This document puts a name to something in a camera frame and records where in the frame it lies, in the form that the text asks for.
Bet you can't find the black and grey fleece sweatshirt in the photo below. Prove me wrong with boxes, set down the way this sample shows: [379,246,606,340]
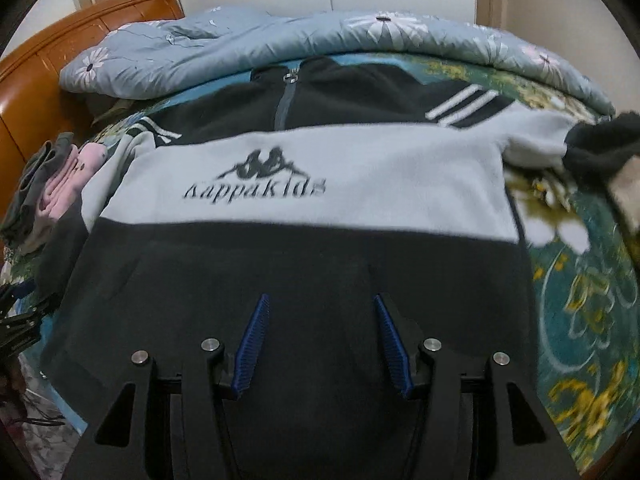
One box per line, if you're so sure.
[39,57,640,480]

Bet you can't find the teal floral bed sheet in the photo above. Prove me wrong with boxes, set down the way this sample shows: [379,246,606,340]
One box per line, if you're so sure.
[10,52,640,476]

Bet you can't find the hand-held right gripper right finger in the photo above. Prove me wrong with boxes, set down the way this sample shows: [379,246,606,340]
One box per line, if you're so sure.
[373,293,581,480]

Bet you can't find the blue floral quilt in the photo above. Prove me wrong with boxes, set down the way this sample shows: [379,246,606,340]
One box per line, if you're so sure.
[59,6,617,116]

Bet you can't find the pile of folded clothes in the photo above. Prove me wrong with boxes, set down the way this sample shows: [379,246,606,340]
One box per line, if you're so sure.
[0,131,108,256]

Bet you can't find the black clothes hangers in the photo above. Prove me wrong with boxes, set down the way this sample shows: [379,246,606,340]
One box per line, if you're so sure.
[0,282,46,356]

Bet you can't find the wooden headboard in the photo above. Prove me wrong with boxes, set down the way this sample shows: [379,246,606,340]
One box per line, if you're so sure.
[0,0,187,221]

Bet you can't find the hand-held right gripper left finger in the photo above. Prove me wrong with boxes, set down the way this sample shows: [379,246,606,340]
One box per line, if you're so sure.
[71,293,273,480]

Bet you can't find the dark cloth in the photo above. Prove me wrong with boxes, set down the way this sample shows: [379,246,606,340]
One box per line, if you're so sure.
[564,112,640,183]

